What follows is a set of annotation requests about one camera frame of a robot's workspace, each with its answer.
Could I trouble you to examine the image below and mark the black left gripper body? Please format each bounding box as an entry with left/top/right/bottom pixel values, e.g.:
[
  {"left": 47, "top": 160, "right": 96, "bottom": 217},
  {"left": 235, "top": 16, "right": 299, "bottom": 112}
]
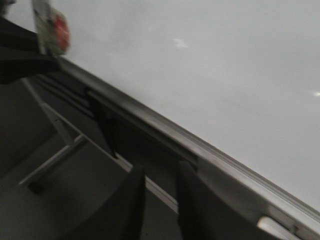
[{"left": 0, "top": 17, "right": 60, "bottom": 84}]

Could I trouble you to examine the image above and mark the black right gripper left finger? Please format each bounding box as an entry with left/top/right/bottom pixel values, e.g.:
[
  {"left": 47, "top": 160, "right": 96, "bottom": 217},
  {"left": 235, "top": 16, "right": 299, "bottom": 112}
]
[{"left": 61, "top": 165, "right": 146, "bottom": 240}]

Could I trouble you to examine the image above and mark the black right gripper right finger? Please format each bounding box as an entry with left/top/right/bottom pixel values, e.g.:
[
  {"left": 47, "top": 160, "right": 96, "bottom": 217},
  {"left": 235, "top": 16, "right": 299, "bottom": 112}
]
[{"left": 176, "top": 161, "right": 277, "bottom": 240}]

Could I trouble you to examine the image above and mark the white marker with red sticker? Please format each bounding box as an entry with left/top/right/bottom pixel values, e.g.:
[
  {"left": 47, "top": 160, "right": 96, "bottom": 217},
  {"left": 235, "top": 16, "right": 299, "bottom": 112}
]
[{"left": 31, "top": 0, "right": 71, "bottom": 56}]

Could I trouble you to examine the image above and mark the white eraser on tray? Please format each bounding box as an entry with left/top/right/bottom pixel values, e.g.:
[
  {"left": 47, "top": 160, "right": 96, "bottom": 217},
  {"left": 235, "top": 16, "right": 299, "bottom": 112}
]
[{"left": 256, "top": 216, "right": 300, "bottom": 240}]

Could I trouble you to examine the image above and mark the white whiteboard with aluminium frame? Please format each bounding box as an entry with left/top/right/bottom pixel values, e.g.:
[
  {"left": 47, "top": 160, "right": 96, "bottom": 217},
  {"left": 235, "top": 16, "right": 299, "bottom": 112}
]
[{"left": 0, "top": 0, "right": 320, "bottom": 240}]

